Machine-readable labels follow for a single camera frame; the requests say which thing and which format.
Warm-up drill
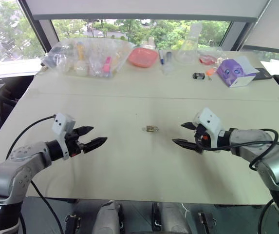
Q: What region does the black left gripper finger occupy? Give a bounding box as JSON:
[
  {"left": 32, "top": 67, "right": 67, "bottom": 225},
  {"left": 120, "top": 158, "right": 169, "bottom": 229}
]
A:
[
  {"left": 82, "top": 136, "right": 108, "bottom": 154},
  {"left": 77, "top": 125, "right": 95, "bottom": 137}
]

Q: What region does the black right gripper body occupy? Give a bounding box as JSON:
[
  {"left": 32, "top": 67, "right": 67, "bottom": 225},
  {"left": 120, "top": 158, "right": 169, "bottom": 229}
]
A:
[{"left": 194, "top": 124, "right": 212, "bottom": 155}]

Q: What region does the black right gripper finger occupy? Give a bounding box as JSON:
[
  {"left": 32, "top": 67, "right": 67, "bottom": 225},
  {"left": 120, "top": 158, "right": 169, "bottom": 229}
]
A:
[
  {"left": 171, "top": 138, "right": 200, "bottom": 153},
  {"left": 181, "top": 122, "right": 199, "bottom": 131}
]

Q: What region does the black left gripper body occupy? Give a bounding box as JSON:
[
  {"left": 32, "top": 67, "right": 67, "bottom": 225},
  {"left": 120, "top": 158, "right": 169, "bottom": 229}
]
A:
[{"left": 65, "top": 129, "right": 86, "bottom": 158}]

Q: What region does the white yellow bottle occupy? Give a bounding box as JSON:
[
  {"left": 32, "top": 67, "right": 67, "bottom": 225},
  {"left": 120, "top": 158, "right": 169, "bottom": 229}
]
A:
[{"left": 73, "top": 41, "right": 89, "bottom": 77}]

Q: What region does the pink marker pen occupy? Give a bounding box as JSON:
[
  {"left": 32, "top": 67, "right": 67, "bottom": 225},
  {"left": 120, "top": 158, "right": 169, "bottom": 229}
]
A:
[{"left": 102, "top": 56, "right": 112, "bottom": 73}]

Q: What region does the small bag with red item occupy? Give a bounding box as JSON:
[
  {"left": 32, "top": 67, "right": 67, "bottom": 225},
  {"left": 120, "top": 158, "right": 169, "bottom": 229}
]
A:
[{"left": 198, "top": 47, "right": 227, "bottom": 66}]

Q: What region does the purple tissue box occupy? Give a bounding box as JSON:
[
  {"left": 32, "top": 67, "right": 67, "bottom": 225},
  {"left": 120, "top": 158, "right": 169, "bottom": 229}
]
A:
[{"left": 216, "top": 56, "right": 260, "bottom": 89}]

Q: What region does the grey rounded robot leg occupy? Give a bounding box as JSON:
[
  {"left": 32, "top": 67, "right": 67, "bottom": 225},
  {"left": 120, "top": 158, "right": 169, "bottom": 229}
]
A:
[
  {"left": 91, "top": 199, "right": 126, "bottom": 234},
  {"left": 151, "top": 201, "right": 191, "bottom": 234}
]

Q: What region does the clear conical flask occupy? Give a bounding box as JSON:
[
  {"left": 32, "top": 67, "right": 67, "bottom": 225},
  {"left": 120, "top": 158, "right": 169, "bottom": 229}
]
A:
[{"left": 174, "top": 23, "right": 201, "bottom": 65}]

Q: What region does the large clear plastic bag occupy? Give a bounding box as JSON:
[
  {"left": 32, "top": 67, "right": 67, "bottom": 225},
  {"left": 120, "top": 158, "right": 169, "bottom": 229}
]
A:
[{"left": 56, "top": 38, "right": 136, "bottom": 79}]

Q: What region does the plastic bag with dark items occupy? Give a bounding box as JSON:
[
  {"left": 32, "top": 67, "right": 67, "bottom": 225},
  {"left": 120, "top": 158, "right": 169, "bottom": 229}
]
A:
[{"left": 41, "top": 44, "right": 70, "bottom": 72}]

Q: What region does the pink plastic tray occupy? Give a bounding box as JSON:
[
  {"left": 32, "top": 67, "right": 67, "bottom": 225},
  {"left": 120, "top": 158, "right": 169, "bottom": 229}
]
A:
[{"left": 128, "top": 47, "right": 158, "bottom": 69}]

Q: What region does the black flat notebook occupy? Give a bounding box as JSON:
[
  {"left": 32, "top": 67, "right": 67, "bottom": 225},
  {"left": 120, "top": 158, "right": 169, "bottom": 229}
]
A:
[{"left": 253, "top": 67, "right": 277, "bottom": 81}]

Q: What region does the white paper sheet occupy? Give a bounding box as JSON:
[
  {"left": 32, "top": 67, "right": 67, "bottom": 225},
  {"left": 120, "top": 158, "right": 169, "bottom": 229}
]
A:
[{"left": 260, "top": 59, "right": 279, "bottom": 77}]

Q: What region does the wide white roller blind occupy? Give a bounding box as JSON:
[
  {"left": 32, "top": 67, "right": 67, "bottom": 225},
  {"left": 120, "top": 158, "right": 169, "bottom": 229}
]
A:
[{"left": 21, "top": 0, "right": 272, "bottom": 21}]

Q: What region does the narrow white roller blind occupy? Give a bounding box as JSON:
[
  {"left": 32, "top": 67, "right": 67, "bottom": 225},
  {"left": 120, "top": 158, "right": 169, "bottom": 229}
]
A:
[{"left": 241, "top": 0, "right": 279, "bottom": 55}]

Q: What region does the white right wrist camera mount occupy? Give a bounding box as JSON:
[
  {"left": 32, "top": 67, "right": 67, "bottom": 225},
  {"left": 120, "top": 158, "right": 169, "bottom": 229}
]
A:
[{"left": 193, "top": 107, "right": 225, "bottom": 153}]

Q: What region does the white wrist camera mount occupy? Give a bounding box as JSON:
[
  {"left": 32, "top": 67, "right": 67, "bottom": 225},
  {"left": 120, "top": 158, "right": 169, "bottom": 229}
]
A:
[
  {"left": 193, "top": 107, "right": 225, "bottom": 153},
  {"left": 52, "top": 112, "right": 77, "bottom": 160}
]

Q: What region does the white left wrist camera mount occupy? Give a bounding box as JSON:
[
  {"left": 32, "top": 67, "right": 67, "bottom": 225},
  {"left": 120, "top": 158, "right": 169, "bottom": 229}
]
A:
[{"left": 52, "top": 112, "right": 77, "bottom": 160}]

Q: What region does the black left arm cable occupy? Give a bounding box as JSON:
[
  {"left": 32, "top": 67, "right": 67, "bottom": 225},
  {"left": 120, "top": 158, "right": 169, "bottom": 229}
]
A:
[{"left": 5, "top": 115, "right": 66, "bottom": 234}]

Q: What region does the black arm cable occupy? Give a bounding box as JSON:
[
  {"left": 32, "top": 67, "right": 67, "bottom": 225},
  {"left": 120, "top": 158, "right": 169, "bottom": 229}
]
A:
[
  {"left": 195, "top": 128, "right": 279, "bottom": 171},
  {"left": 5, "top": 115, "right": 66, "bottom": 234}
]

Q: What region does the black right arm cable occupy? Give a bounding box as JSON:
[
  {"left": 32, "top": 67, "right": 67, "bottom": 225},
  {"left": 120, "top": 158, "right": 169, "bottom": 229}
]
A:
[{"left": 195, "top": 128, "right": 279, "bottom": 171}]

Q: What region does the black bracket under table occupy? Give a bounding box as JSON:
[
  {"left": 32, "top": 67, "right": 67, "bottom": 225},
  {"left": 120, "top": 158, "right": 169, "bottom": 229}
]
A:
[
  {"left": 197, "top": 211, "right": 218, "bottom": 234},
  {"left": 64, "top": 214, "right": 82, "bottom": 234}
]

